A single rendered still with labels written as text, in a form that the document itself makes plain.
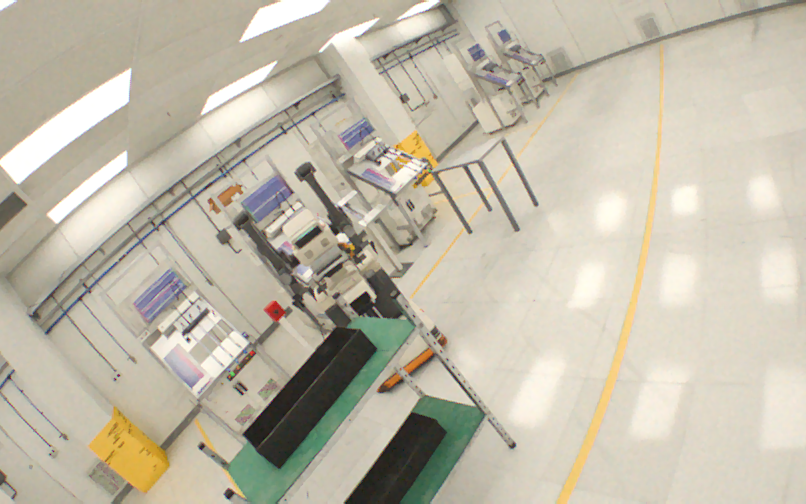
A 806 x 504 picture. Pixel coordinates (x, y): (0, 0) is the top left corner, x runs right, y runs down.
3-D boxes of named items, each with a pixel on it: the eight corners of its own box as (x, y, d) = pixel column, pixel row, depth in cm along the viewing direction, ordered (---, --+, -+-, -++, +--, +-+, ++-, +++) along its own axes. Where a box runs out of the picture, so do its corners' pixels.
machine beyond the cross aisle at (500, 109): (542, 106, 678) (493, 20, 612) (529, 122, 634) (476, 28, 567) (488, 126, 783) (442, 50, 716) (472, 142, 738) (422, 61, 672)
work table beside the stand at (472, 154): (518, 231, 351) (478, 159, 323) (468, 234, 410) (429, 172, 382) (539, 204, 370) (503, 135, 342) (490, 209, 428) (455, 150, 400)
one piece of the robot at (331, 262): (324, 291, 246) (304, 266, 239) (358, 265, 249) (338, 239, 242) (327, 299, 231) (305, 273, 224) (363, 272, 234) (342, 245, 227)
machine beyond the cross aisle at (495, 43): (560, 83, 755) (519, 9, 689) (551, 95, 711) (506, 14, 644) (512, 102, 859) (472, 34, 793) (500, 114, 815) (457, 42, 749)
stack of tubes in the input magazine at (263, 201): (292, 194, 391) (277, 173, 382) (257, 223, 364) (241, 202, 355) (288, 196, 401) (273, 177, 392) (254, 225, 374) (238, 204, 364)
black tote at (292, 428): (353, 344, 154) (336, 325, 150) (377, 348, 141) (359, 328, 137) (262, 451, 123) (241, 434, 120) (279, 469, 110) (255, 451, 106)
